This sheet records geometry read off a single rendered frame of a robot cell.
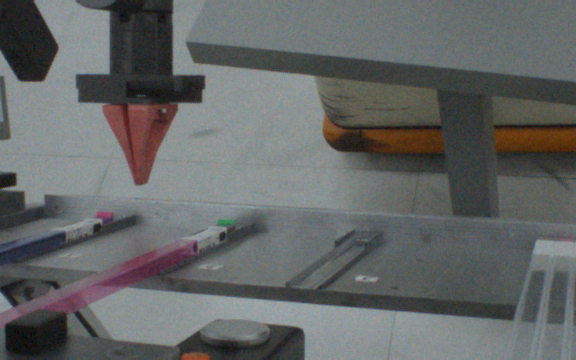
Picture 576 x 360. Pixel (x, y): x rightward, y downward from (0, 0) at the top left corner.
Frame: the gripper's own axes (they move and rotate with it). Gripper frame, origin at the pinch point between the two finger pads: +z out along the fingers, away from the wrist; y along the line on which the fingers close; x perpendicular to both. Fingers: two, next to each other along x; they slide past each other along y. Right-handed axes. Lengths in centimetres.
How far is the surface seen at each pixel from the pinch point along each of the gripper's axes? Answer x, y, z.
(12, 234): -11.9, -6.1, 4.0
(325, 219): -3.3, 18.1, 2.5
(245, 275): -20.0, 17.0, 3.9
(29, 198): 84, -63, 16
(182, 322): 68, -24, 33
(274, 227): -3.2, 13.7, 3.4
